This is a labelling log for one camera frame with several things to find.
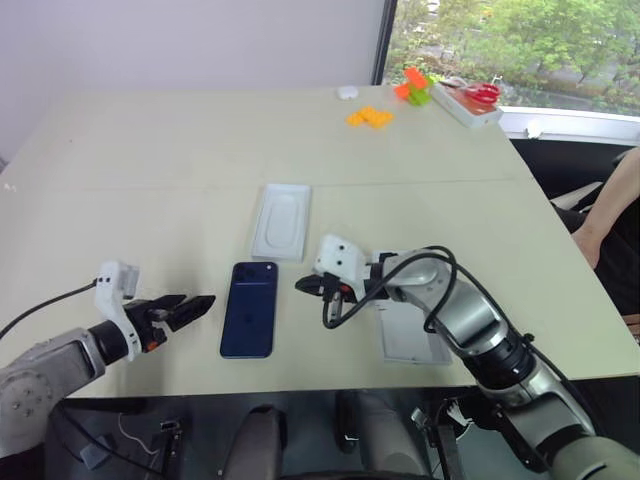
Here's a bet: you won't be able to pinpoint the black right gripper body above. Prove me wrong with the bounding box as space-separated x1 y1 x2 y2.
319 272 359 305

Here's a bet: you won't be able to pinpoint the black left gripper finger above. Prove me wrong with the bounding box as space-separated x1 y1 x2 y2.
168 294 218 333
148 294 188 313

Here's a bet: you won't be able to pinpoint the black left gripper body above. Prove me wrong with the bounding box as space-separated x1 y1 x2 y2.
122 297 172 354

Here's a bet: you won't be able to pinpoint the dark blue smartphone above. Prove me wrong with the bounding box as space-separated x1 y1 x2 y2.
219 260 280 360

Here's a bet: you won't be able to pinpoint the white phone box base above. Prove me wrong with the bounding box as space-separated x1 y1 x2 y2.
249 183 314 264

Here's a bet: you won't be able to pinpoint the white phone box lid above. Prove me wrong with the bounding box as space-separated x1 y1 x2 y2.
373 294 455 366

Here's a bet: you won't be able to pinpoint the yellow-orange toy brick cluster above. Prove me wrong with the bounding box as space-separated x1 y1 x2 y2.
345 105 397 132

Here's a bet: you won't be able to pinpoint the orange and green brick toy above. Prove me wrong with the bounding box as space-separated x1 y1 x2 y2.
393 65 434 108

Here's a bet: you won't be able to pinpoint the white tray with red scissors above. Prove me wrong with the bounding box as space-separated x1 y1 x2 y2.
430 79 504 130

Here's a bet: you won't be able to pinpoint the beige chair armrest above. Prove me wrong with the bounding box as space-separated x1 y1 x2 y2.
549 180 607 212

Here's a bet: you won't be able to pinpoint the white window sill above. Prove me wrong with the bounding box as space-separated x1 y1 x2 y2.
498 105 640 147

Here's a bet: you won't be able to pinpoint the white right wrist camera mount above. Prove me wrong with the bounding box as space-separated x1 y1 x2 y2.
313 233 375 302

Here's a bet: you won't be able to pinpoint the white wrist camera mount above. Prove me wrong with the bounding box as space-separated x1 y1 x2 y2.
94 259 169 362
313 233 375 302

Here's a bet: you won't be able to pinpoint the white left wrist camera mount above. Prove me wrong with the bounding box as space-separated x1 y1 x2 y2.
94 259 169 362

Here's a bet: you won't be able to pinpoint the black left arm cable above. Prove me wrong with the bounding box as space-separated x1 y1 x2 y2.
0 281 100 342

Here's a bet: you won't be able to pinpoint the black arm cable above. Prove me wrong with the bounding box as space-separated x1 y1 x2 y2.
0 281 100 342
321 244 472 332

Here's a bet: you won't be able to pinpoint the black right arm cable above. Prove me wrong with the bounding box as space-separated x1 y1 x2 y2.
321 244 472 332

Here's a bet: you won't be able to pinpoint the red-handled scissors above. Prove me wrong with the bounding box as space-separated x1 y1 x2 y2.
441 76 502 106

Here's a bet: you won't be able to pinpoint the black window frame post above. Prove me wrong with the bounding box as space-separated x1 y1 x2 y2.
371 0 400 87

